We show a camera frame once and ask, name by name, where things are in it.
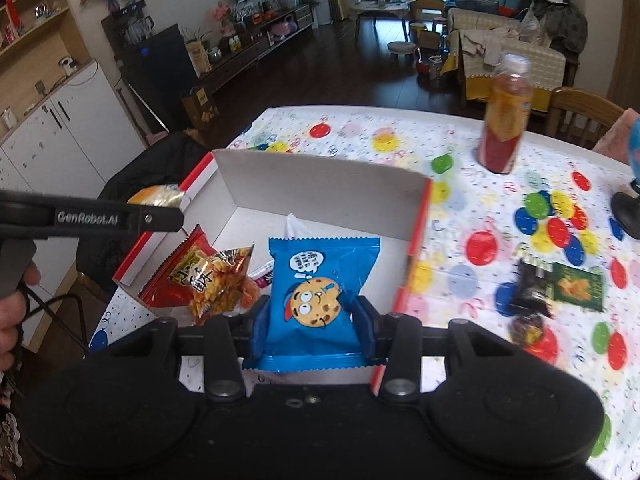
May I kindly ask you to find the red chips bag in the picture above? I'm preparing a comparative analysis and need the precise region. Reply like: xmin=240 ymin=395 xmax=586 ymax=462
xmin=139 ymin=226 xmax=260 ymax=324

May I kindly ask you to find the white snack packet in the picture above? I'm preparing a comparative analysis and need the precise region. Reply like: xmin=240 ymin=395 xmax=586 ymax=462
xmin=248 ymin=214 xmax=311 ymax=290

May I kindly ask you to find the blue cookie packet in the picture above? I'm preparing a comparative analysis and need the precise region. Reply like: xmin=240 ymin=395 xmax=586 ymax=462
xmin=243 ymin=237 xmax=380 ymax=374

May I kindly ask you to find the red white cardboard box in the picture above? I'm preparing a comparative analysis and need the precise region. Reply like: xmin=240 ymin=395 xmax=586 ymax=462
xmin=100 ymin=150 xmax=428 ymax=342

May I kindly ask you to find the orange snack piece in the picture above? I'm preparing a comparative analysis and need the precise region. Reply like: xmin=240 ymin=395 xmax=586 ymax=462
xmin=127 ymin=184 xmax=184 ymax=207

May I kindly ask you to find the black snack packet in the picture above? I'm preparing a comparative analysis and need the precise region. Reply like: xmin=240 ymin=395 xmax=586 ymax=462
xmin=510 ymin=260 xmax=552 ymax=318

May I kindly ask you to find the green snack packet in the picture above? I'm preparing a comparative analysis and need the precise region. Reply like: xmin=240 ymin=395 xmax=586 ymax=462
xmin=551 ymin=262 xmax=604 ymax=312

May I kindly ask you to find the person left hand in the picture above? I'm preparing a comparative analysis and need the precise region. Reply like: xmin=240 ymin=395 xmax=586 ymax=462
xmin=0 ymin=290 xmax=26 ymax=372

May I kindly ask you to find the white cabinet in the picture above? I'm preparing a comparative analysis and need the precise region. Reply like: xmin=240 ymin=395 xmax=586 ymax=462
xmin=0 ymin=58 xmax=147 ymax=331

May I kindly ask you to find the balloon pattern tablecloth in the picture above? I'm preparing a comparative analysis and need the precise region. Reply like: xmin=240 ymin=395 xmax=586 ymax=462
xmin=86 ymin=104 xmax=640 ymax=480

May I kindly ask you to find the black mini fridge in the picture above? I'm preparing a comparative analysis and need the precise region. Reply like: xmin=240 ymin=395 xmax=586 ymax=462
xmin=101 ymin=0 xmax=200 ymax=131

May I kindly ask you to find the small blue globe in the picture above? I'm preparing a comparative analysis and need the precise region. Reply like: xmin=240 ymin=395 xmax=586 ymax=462
xmin=610 ymin=120 xmax=640 ymax=240

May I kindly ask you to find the orange juice bottle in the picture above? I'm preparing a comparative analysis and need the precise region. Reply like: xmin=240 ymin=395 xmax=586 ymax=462
xmin=476 ymin=53 xmax=534 ymax=174

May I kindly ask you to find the wooden chair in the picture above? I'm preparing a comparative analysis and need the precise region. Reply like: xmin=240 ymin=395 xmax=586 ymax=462
xmin=544 ymin=87 xmax=624 ymax=148

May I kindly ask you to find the sofa with yellow cover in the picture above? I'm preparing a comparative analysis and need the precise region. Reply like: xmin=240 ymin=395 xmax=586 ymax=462
xmin=442 ymin=8 xmax=566 ymax=114

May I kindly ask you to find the tv console cabinet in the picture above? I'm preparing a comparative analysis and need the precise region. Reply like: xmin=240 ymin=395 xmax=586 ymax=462
xmin=200 ymin=3 xmax=314 ymax=91

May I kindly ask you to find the coffee table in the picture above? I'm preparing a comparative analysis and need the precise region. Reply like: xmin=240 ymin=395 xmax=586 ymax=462
xmin=349 ymin=0 xmax=418 ymax=44

